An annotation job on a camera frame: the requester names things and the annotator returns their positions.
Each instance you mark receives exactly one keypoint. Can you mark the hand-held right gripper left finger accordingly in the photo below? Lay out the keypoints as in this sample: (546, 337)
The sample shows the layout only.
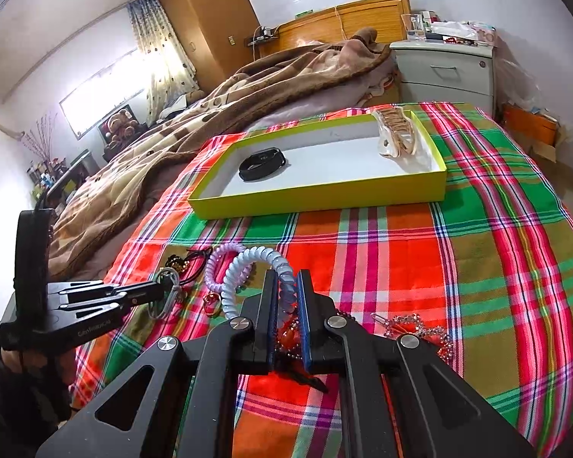
(270, 315)

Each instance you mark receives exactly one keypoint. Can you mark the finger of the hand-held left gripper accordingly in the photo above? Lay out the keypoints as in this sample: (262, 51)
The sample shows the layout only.
(138, 292)
(95, 307)

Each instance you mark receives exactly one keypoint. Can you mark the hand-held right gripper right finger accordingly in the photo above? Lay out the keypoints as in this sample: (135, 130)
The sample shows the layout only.
(305, 324)

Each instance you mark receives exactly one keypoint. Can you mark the silver carabiner clip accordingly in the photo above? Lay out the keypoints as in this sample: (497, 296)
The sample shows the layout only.
(172, 274)

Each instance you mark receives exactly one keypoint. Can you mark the pink rhinestone hair clip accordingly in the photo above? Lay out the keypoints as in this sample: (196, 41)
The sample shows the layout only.
(410, 322)

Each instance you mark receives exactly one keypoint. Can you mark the yellow-green shallow box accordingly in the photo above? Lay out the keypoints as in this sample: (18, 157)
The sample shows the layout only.
(315, 200)

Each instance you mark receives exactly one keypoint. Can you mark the person's left forearm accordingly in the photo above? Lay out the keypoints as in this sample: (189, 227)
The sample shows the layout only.
(24, 400)

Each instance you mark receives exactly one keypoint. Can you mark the person's left hand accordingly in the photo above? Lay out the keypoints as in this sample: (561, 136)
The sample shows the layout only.
(10, 360)

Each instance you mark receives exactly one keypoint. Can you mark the shelf with bottles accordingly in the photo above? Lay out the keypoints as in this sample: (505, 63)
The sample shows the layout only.
(52, 176)

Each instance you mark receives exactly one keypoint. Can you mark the dried branches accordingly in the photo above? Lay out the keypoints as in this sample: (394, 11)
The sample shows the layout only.
(40, 136)

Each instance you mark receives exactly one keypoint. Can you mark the plaid cloth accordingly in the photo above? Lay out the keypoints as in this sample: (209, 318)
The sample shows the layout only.
(410, 248)

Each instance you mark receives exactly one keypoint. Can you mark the brown patterned blanket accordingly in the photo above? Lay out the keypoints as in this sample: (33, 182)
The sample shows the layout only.
(172, 143)

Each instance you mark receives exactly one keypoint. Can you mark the brown teddy bear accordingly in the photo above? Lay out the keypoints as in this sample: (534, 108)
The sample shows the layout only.
(122, 124)

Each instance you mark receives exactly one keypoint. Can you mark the window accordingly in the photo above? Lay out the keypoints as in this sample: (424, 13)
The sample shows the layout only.
(105, 95)

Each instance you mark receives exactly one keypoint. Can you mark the gold hair claw clip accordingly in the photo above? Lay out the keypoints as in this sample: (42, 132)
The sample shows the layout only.
(396, 133)

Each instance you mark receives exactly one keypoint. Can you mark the mauve bed sheet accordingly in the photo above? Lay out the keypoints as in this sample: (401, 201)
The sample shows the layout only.
(315, 100)

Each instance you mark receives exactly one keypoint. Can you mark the dotted curtain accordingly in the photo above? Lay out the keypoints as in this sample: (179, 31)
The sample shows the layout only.
(162, 57)

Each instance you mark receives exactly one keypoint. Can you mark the black power strip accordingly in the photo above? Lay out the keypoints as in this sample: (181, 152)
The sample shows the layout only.
(265, 34)

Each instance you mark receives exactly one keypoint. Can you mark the wooden wardrobe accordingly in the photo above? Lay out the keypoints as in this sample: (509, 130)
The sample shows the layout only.
(205, 19)

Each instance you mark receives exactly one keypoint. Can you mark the grey nightstand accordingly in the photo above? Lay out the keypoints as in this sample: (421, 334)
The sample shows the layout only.
(444, 76)

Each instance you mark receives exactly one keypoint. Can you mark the cardboard box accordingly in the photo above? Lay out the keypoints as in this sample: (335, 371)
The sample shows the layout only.
(544, 150)

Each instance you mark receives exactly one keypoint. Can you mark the orange box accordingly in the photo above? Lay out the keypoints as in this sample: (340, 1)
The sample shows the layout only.
(530, 126)

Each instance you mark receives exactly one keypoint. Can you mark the wooden headboard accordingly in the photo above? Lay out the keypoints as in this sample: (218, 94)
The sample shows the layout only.
(363, 14)

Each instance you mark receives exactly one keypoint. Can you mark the clear glass tumbler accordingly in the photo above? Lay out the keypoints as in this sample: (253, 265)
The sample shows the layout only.
(413, 26)

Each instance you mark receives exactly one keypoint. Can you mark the clear plastic bag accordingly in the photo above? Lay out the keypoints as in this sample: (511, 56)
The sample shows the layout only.
(518, 78)

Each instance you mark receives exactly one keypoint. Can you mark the nightstand clutter pile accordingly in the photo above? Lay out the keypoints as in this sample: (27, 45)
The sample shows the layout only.
(458, 31)

